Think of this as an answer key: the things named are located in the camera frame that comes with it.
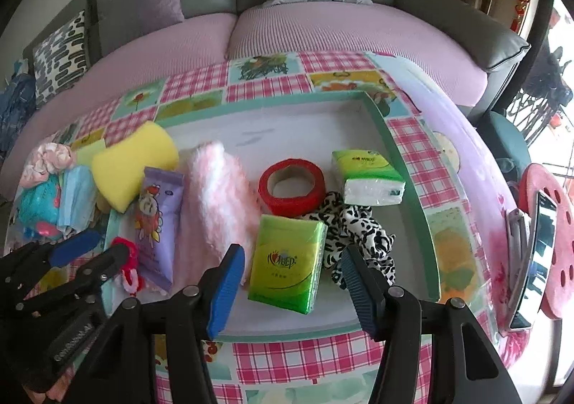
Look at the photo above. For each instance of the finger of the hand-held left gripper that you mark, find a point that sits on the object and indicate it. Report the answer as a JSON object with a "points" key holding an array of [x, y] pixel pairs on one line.
{"points": [[74, 247], [103, 263]]}

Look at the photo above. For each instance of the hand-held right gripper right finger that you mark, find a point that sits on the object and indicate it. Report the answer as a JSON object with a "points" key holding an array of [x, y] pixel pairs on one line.
{"points": [[358, 292]]}

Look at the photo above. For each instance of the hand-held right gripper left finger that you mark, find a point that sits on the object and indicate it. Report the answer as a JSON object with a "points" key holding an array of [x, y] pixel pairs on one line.
{"points": [[226, 292]]}

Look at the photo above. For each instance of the green tissue pack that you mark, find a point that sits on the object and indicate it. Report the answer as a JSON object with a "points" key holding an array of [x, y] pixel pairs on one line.
{"points": [[282, 265], [363, 166]]}

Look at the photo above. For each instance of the leopard print scrunchie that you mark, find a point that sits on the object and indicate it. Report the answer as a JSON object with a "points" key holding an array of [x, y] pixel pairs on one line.
{"points": [[354, 220]]}

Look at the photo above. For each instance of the pink fluffy towel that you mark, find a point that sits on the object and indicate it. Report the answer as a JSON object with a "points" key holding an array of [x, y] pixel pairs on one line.
{"points": [[215, 198]]}

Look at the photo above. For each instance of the yellow sponge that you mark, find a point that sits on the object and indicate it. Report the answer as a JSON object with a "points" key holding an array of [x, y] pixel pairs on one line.
{"points": [[130, 162]]}

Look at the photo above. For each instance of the red tape roll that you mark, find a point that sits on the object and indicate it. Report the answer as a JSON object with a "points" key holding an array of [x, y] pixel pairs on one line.
{"points": [[287, 204]]}

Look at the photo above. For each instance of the white tray with teal rim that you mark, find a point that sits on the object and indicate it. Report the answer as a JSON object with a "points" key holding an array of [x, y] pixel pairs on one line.
{"points": [[305, 126]]}

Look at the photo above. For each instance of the small pink item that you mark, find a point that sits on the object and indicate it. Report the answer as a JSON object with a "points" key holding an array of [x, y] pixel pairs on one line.
{"points": [[42, 230]]}

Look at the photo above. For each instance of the blue face mask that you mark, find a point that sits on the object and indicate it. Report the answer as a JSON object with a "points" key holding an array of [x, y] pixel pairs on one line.
{"points": [[76, 198]]}

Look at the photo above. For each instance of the pink scrunchie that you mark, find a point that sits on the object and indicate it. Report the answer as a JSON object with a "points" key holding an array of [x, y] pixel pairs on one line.
{"points": [[49, 160]]}

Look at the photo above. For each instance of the blue cloth pile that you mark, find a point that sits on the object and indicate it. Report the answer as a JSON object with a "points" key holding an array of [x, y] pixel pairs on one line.
{"points": [[18, 103]]}

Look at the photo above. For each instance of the grey phone stand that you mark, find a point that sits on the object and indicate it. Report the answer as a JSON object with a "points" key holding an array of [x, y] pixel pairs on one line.
{"points": [[515, 229]]}

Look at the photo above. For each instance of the smartphone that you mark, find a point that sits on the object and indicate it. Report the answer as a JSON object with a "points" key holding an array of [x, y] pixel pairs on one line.
{"points": [[536, 260]]}

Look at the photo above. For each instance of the black and white patterned pillow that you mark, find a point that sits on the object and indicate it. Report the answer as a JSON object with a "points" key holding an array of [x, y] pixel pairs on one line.
{"points": [[58, 54]]}

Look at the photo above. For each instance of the pink stool with holes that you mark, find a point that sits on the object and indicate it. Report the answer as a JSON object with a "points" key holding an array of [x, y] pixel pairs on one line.
{"points": [[560, 278]]}

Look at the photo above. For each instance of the teal chair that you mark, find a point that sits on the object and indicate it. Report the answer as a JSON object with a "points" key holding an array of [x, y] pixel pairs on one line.
{"points": [[506, 135]]}

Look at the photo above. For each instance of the black metal railing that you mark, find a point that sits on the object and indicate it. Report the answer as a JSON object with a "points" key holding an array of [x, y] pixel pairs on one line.
{"points": [[538, 108]]}

